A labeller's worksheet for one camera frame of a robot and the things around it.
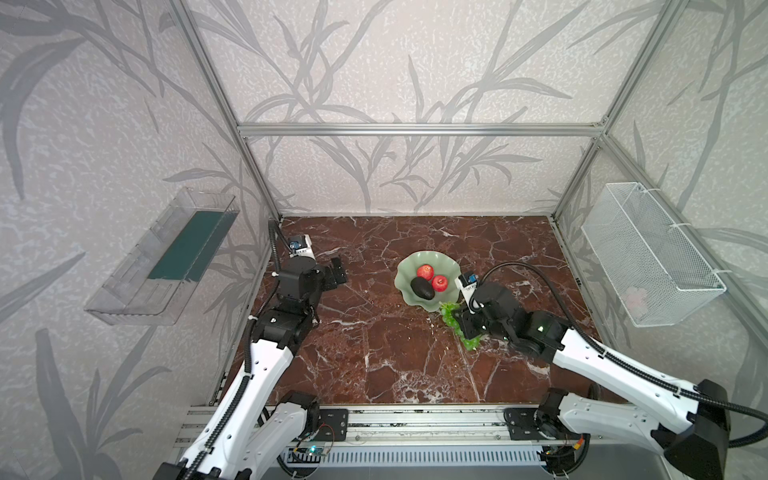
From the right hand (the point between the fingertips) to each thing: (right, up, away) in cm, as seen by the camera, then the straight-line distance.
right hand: (455, 301), depth 77 cm
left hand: (-33, +13, -2) cm, 36 cm away
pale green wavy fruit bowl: (0, +7, +24) cm, 25 cm away
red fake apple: (-6, +5, +22) cm, 23 cm away
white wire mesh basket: (+40, +9, -14) cm, 44 cm away
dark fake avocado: (-8, +1, +17) cm, 18 cm away
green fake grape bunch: (-1, -5, -2) cm, 5 cm away
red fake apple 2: (-2, +2, +19) cm, 19 cm away
